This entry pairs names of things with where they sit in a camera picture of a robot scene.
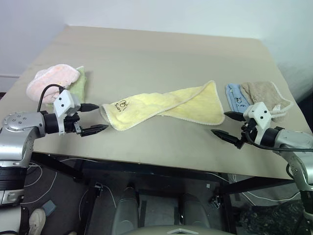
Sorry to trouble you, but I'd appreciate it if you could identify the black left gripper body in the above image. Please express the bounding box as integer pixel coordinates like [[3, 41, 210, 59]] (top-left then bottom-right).
[[64, 103, 83, 135]]

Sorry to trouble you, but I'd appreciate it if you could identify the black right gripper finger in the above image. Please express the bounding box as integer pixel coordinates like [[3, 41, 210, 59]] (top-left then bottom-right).
[[224, 111, 246, 122], [210, 129, 241, 147]]

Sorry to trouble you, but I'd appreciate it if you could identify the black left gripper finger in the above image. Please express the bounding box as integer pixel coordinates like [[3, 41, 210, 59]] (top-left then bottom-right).
[[80, 103, 100, 113], [80, 124, 109, 137]]

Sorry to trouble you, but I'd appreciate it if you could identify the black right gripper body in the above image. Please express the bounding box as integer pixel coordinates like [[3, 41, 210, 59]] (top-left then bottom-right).
[[236, 119, 259, 149]]

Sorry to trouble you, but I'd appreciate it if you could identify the blue folded towel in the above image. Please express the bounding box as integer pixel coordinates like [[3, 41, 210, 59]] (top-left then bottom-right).
[[224, 83, 252, 112]]

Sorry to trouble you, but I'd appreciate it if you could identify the green folded towel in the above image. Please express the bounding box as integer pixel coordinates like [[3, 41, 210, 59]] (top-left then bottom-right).
[[66, 65, 87, 104]]

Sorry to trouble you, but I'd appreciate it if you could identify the beige folded towel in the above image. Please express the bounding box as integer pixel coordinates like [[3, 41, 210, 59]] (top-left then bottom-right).
[[240, 81, 294, 122]]

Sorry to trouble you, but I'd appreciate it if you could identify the pink folded towel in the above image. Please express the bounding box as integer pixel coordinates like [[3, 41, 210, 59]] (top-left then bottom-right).
[[26, 64, 81, 105]]

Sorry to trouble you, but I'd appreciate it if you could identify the yellow towel with embroidery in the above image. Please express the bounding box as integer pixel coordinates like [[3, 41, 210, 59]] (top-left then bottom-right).
[[100, 80, 225, 132]]

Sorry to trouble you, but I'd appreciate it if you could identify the dark rounded robot leg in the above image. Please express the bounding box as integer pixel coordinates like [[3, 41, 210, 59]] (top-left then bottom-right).
[[180, 192, 209, 231], [112, 187, 139, 235]]

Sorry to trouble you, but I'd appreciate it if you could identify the camouflage pattern cloth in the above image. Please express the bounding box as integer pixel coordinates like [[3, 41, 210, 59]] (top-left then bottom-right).
[[238, 202, 313, 235]]

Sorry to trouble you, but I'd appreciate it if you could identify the grey block on floor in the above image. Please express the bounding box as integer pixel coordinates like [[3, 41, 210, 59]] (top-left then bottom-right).
[[42, 200, 58, 215]]

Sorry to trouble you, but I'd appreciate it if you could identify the beige shoe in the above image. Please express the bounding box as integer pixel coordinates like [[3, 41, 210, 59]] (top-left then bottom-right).
[[28, 208, 47, 235]]

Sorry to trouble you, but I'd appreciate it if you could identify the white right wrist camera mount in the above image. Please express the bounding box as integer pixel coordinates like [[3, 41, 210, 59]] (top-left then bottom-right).
[[243, 102, 272, 138]]

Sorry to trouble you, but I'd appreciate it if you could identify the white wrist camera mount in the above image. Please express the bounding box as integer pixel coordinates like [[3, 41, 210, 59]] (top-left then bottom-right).
[[52, 90, 82, 137], [243, 102, 272, 138]]

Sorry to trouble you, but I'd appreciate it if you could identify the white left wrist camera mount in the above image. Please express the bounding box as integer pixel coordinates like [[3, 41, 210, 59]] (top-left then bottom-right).
[[52, 90, 82, 137]]

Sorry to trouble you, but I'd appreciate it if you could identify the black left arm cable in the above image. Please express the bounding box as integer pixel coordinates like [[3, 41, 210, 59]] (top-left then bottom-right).
[[37, 84, 65, 114]]

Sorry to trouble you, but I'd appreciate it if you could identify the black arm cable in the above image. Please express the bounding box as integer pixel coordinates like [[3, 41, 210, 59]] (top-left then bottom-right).
[[245, 131, 313, 150], [37, 84, 65, 114]]

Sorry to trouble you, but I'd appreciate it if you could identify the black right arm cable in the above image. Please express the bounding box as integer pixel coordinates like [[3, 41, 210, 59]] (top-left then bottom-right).
[[245, 131, 313, 150]]

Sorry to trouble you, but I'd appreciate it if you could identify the white floor cable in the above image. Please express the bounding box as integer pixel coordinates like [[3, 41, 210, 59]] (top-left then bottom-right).
[[229, 173, 302, 203], [23, 158, 98, 204], [79, 185, 117, 231]]

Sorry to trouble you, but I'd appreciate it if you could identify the black metal table frame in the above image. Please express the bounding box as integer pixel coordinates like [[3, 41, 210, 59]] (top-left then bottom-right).
[[31, 152, 297, 235]]

